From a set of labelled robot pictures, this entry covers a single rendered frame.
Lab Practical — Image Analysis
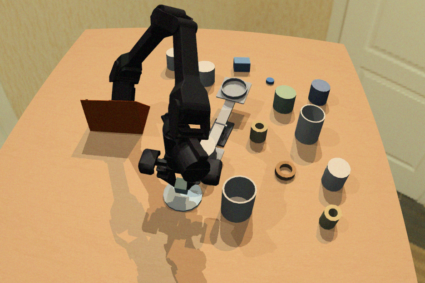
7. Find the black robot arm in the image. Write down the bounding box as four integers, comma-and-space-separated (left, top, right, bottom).
109, 5, 211, 182

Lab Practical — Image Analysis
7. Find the small blue disc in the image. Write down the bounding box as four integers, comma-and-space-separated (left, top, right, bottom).
266, 77, 274, 85

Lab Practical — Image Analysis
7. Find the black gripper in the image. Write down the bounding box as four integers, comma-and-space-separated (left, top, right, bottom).
138, 148, 222, 190

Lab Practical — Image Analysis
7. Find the white round dish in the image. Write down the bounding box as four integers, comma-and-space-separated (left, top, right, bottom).
163, 184, 203, 212

